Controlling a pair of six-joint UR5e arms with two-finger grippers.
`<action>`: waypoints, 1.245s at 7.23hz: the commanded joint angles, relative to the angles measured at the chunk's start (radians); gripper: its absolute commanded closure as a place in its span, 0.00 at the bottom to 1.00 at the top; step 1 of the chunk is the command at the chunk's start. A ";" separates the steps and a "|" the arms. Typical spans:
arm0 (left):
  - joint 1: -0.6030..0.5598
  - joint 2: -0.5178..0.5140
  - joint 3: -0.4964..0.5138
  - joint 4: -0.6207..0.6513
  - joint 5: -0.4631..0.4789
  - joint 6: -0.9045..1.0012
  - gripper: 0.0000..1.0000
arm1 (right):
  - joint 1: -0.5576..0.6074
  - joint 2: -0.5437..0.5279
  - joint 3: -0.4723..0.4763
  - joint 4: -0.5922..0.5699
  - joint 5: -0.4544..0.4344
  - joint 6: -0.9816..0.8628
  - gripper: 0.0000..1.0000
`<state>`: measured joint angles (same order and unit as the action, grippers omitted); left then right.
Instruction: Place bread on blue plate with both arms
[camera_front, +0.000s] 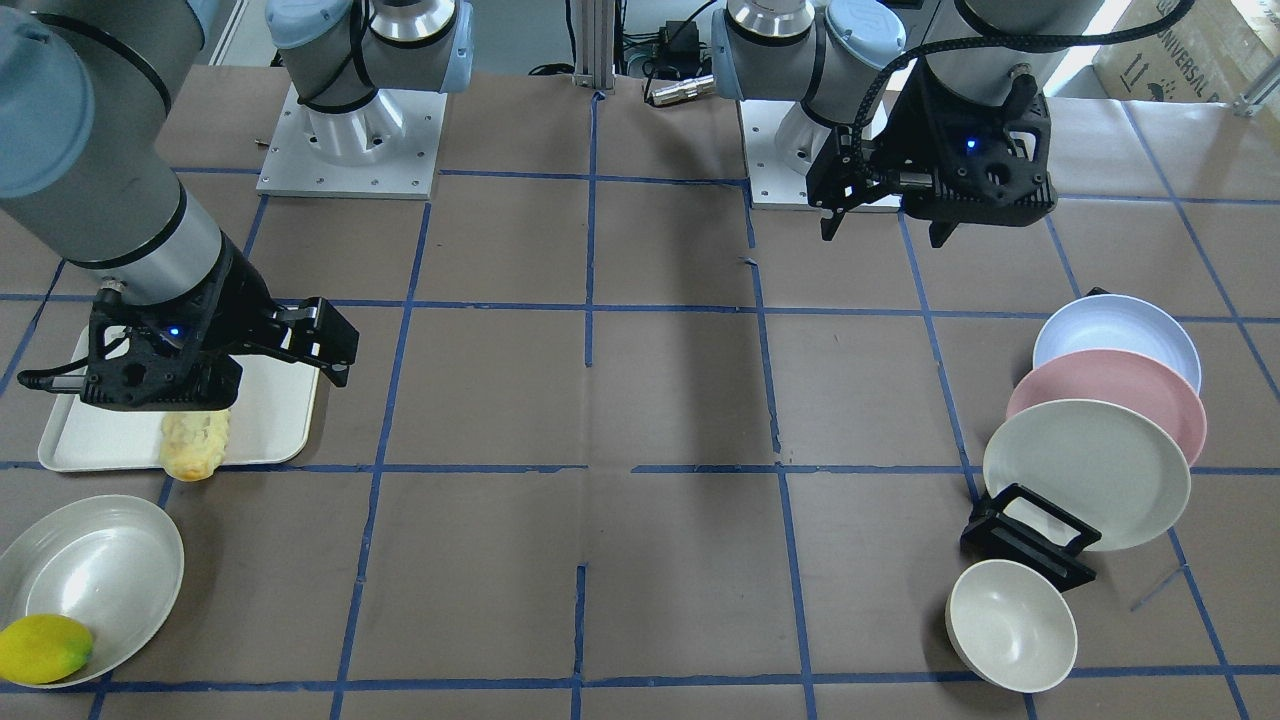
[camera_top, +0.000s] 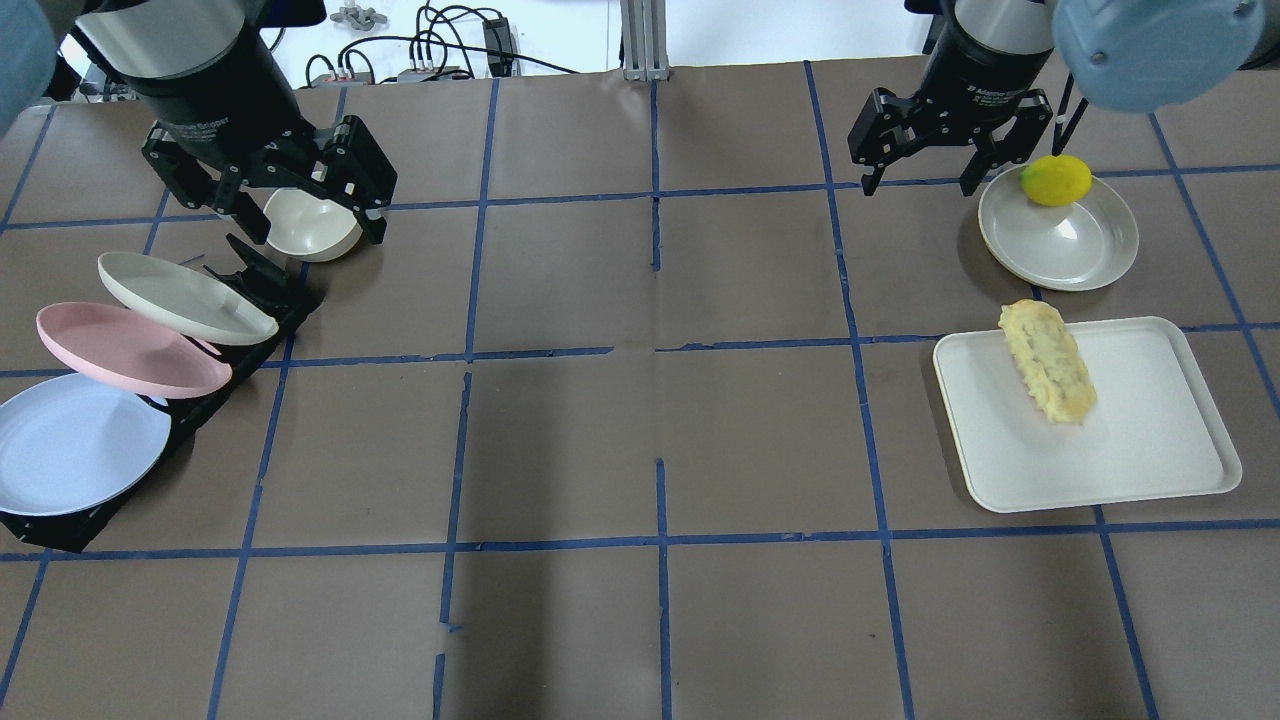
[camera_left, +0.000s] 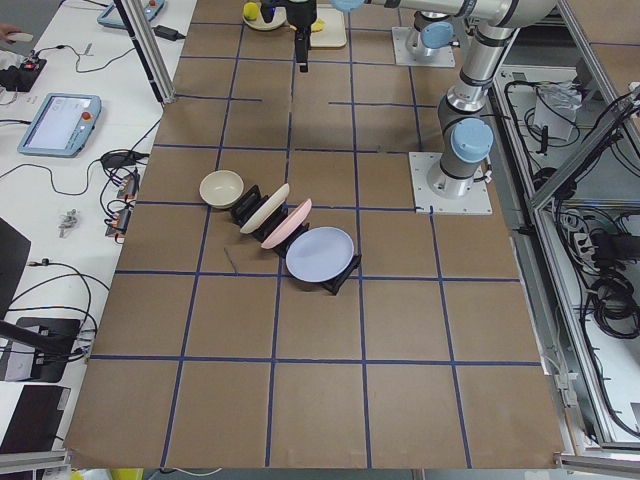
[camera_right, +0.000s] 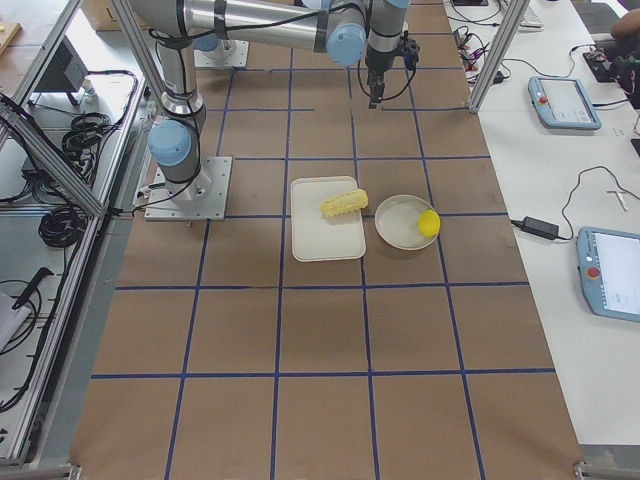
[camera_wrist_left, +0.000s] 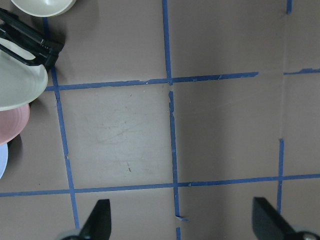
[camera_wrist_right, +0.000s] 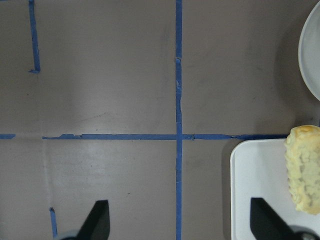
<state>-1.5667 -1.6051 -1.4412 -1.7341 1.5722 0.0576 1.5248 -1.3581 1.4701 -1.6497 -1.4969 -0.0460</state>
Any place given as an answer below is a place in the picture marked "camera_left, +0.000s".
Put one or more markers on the white round plate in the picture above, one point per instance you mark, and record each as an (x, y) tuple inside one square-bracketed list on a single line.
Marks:
[(258, 24)]

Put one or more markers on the aluminium frame post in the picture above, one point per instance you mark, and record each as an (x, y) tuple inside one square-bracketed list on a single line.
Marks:
[(147, 49)]

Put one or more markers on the white rectangular tray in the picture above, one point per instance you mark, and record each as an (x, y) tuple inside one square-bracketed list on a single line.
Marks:
[(333, 34)]

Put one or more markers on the beige bowl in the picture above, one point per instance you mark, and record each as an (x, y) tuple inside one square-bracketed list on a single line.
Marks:
[(221, 189)]

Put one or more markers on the black dish rack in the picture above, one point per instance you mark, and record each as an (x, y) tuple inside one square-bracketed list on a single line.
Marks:
[(250, 201)]

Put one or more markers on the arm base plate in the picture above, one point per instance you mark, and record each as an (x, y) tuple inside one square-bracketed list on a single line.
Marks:
[(436, 193), (430, 47)]

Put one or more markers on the light blue plate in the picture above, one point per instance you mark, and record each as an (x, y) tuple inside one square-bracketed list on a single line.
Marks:
[(319, 254)]

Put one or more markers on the yellow lemon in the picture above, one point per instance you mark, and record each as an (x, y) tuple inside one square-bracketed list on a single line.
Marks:
[(251, 11)]

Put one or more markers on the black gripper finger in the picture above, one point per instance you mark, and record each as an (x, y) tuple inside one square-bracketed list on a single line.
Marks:
[(302, 45)]

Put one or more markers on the beige plate in rack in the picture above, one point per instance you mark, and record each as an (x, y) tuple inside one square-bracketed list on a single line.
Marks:
[(272, 204)]

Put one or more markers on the pink plate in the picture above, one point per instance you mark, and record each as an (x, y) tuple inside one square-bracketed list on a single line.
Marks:
[(288, 225)]

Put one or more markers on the black power adapter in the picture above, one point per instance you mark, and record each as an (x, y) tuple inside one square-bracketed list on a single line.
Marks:
[(168, 33)]

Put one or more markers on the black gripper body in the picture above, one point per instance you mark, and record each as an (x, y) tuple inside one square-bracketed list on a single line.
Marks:
[(300, 15)]

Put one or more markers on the near teach pendant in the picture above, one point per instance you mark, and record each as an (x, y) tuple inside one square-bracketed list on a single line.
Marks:
[(61, 126)]

